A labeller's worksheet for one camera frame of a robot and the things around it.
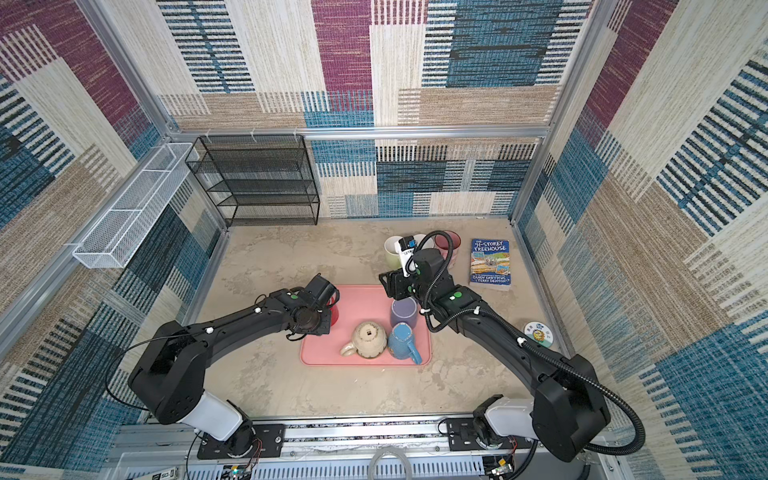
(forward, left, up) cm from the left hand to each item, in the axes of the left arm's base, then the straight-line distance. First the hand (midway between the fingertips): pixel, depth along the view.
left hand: (323, 321), depth 89 cm
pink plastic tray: (+8, -9, -4) cm, 13 cm away
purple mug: (+1, -24, +3) cm, 24 cm away
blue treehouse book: (+22, -55, -2) cm, 59 cm away
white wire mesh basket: (+8, +45, +29) cm, 54 cm away
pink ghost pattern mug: (+23, -37, +8) cm, 44 cm away
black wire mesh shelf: (+50, +27, +13) cm, 58 cm away
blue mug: (-9, -22, +5) cm, 24 cm away
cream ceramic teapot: (-8, -14, +4) cm, 16 cm away
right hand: (+5, -20, +15) cm, 25 cm away
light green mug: (+21, -21, +3) cm, 29 cm away
